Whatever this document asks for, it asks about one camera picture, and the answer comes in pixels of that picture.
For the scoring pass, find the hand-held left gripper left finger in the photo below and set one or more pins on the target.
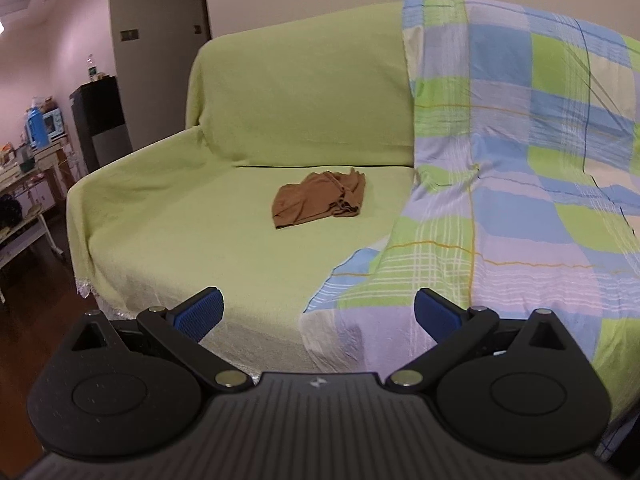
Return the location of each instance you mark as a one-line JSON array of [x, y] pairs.
[[200, 312]]

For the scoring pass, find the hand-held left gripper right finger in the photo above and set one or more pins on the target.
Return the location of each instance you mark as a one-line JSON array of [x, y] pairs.
[[435, 315]]

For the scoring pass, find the brown garment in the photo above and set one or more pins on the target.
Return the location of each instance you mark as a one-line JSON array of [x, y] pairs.
[[310, 200]]

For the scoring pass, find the sofa with green cover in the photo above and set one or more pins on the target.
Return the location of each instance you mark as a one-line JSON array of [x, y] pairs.
[[200, 210]]

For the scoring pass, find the checked blue green blanket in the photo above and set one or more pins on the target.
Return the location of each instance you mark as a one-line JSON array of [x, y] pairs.
[[500, 160]]

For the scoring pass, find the black bag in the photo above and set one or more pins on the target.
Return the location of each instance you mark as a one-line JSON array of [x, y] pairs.
[[9, 212]]

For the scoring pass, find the black cabinet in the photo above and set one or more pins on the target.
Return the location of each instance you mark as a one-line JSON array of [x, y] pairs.
[[100, 120]]

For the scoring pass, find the white wooden side table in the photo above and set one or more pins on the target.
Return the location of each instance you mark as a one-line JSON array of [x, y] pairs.
[[30, 170]]

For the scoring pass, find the light blue microwave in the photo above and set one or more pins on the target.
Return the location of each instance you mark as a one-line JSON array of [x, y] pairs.
[[54, 122]]

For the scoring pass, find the blue thermos jug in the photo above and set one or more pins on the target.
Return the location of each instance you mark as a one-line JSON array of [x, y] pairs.
[[34, 127]]

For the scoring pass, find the clear bottle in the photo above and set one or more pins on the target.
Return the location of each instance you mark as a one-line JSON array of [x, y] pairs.
[[92, 70]]

